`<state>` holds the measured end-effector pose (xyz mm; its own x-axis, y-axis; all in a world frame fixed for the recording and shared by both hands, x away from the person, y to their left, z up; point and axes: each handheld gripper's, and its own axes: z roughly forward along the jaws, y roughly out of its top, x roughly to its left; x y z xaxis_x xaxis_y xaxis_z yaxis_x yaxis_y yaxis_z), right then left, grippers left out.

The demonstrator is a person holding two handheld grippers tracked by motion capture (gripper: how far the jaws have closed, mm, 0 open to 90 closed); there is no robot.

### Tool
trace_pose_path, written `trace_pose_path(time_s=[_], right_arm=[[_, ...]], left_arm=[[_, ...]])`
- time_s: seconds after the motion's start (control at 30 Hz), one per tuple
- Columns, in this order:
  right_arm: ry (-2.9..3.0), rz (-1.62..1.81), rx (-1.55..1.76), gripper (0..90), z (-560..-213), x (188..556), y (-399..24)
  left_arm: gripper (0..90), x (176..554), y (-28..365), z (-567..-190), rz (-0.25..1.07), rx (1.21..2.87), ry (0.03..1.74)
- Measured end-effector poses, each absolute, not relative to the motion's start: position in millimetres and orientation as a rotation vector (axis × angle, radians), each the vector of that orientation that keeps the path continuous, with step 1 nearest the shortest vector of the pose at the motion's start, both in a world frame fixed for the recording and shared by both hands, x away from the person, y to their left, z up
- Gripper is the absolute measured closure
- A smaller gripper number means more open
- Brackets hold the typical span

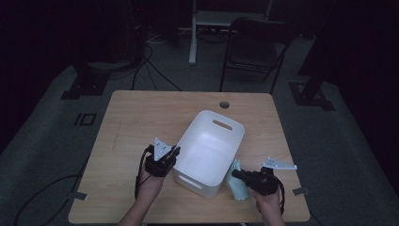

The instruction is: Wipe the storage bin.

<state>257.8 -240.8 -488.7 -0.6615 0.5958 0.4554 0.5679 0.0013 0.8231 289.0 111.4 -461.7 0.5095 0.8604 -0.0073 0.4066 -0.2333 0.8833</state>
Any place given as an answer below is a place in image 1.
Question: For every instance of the white plastic basket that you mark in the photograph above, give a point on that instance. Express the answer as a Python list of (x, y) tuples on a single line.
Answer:
[(207, 153)]

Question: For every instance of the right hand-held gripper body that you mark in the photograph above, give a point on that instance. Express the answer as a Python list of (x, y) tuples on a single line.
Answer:
[(263, 182)]

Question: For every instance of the person's left hand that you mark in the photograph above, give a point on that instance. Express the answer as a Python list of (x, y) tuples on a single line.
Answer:
[(152, 186)]

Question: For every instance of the black stand base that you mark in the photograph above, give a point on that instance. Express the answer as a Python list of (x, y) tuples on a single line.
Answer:
[(309, 97), (86, 84)]

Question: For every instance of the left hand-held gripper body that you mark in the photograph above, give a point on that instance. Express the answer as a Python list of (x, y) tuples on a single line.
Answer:
[(160, 163)]

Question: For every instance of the person's right hand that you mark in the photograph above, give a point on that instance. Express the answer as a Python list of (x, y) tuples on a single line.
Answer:
[(268, 204)]

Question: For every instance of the black folding chair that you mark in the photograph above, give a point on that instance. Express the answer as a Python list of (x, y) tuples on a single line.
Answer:
[(257, 47)]

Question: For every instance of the grey tape piece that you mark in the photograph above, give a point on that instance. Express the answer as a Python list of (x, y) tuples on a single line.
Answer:
[(77, 196), (300, 191)]

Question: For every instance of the light blue cloth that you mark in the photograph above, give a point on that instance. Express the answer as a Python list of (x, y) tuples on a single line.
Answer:
[(240, 191)]

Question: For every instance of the white metal desk frame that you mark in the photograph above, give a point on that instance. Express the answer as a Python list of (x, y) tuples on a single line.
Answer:
[(193, 37)]

